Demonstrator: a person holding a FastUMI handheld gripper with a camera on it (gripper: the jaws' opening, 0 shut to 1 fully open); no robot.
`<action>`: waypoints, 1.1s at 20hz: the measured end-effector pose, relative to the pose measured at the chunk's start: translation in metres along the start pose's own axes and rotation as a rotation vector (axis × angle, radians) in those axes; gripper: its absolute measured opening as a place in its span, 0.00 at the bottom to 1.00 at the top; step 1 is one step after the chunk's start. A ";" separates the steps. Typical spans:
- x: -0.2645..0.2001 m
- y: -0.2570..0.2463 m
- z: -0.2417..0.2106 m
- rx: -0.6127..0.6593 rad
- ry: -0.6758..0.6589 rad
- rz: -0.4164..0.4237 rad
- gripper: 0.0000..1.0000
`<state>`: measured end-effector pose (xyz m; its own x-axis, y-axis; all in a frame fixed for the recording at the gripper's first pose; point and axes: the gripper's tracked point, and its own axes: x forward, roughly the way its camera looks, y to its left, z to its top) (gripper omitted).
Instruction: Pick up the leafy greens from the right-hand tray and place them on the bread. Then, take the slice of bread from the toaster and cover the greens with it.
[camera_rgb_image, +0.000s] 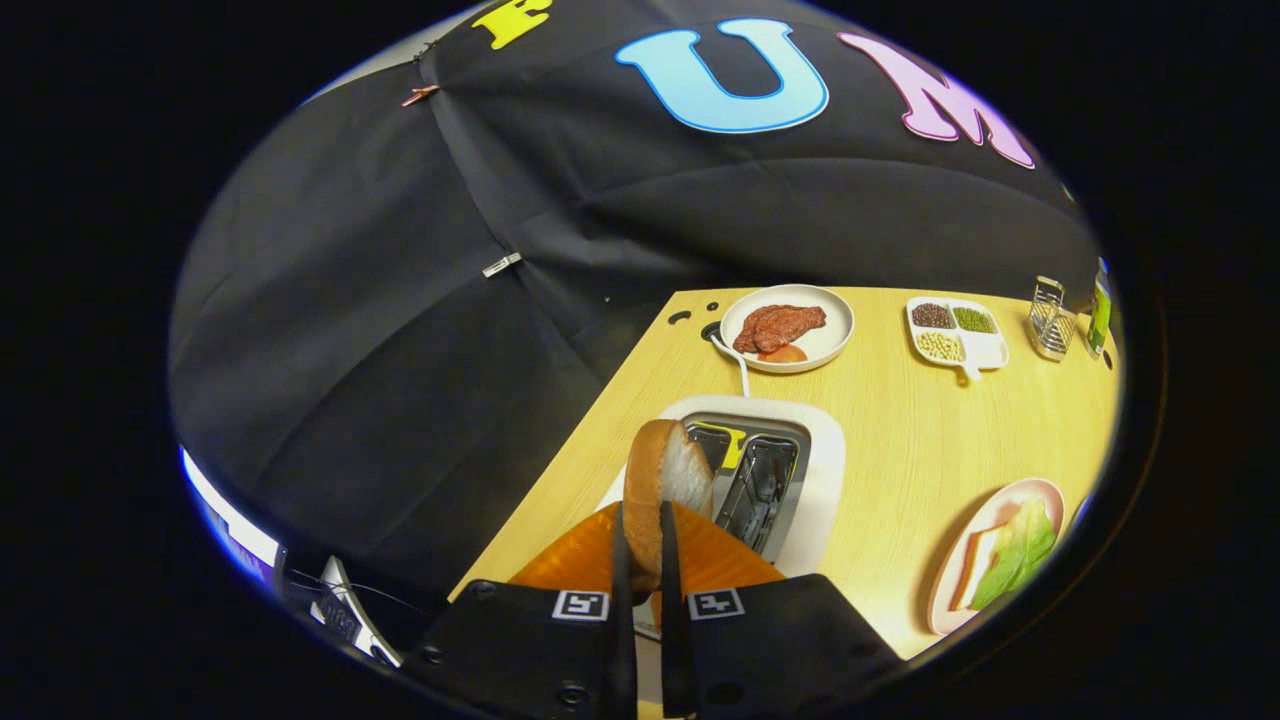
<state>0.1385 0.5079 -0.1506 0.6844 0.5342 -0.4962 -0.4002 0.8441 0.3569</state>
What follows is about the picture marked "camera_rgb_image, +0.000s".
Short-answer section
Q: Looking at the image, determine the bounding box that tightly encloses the beige round plate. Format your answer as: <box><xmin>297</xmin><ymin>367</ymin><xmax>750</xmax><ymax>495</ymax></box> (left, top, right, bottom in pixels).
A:
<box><xmin>719</xmin><ymin>284</ymin><xmax>856</xmax><ymax>375</ymax></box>

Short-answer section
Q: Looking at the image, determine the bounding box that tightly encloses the green lettuce leaf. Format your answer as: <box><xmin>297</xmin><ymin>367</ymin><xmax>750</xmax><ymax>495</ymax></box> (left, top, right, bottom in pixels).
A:
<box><xmin>968</xmin><ymin>497</ymin><xmax>1057</xmax><ymax>612</ymax></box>

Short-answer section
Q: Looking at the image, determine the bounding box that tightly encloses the clear bottle green label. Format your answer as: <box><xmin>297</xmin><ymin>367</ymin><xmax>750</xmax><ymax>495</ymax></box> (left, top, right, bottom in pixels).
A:
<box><xmin>1086</xmin><ymin>258</ymin><xmax>1114</xmax><ymax>359</ymax></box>

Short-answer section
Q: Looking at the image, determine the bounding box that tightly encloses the red brown steak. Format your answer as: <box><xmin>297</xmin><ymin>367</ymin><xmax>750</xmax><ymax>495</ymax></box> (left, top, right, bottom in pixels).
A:
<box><xmin>733</xmin><ymin>304</ymin><xmax>828</xmax><ymax>354</ymax></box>

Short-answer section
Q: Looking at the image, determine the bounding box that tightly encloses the white toaster cable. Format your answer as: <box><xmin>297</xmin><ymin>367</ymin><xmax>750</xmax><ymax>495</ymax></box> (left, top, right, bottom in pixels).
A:
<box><xmin>708</xmin><ymin>333</ymin><xmax>751</xmax><ymax>398</ymax></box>

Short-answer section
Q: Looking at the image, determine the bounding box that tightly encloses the cream white toaster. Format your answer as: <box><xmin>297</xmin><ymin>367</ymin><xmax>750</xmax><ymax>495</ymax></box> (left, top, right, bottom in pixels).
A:
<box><xmin>597</xmin><ymin>394</ymin><xmax>847</xmax><ymax>701</ymax></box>

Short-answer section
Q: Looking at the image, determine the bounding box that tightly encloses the white bread slice brown crust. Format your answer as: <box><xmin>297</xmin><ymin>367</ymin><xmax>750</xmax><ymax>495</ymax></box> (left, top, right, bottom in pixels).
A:
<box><xmin>622</xmin><ymin>419</ymin><xmax>715</xmax><ymax>601</ymax></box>

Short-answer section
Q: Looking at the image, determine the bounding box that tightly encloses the metal wire basket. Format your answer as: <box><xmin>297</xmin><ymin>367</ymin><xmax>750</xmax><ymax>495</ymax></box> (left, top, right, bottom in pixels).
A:
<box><xmin>1029</xmin><ymin>276</ymin><xmax>1078</xmax><ymax>362</ymax></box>

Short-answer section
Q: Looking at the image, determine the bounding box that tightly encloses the white divided dish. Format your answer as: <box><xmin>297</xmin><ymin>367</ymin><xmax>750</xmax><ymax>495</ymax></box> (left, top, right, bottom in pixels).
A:
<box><xmin>905</xmin><ymin>296</ymin><xmax>1010</xmax><ymax>382</ymax></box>

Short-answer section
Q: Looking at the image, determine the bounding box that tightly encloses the pink round plate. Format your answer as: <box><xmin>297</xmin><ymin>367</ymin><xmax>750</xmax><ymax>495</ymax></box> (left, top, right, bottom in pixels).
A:
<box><xmin>927</xmin><ymin>477</ymin><xmax>1066</xmax><ymax>637</ymax></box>

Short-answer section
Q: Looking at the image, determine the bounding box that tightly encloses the bright white panel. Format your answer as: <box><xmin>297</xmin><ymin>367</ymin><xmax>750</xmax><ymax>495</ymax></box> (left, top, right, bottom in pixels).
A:
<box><xmin>180</xmin><ymin>447</ymin><xmax>286</xmax><ymax>591</ymax></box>

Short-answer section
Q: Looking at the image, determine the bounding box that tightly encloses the black backdrop cloth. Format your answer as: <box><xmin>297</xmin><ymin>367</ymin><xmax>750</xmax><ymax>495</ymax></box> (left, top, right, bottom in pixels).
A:
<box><xmin>168</xmin><ymin>0</ymin><xmax>1101</xmax><ymax>621</ymax></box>

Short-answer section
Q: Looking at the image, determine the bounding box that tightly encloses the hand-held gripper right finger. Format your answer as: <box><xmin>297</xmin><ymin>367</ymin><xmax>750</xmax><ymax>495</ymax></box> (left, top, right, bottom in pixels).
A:
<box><xmin>655</xmin><ymin>500</ymin><xmax>906</xmax><ymax>719</ymax></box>

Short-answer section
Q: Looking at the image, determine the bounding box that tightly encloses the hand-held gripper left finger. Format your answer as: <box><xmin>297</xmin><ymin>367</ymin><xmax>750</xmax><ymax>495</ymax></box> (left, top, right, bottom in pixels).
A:
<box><xmin>418</xmin><ymin>500</ymin><xmax>639</xmax><ymax>720</ymax></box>

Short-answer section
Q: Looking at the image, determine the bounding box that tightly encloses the bread slice under ham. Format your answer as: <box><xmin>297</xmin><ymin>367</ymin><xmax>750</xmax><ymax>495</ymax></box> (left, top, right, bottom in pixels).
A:
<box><xmin>948</xmin><ymin>523</ymin><xmax>1006</xmax><ymax>611</ymax></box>

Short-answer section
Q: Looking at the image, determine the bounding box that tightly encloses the white grey device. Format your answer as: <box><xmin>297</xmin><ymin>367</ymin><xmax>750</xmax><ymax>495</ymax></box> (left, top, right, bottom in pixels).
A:
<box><xmin>310</xmin><ymin>556</ymin><xmax>403</xmax><ymax>669</ymax></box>

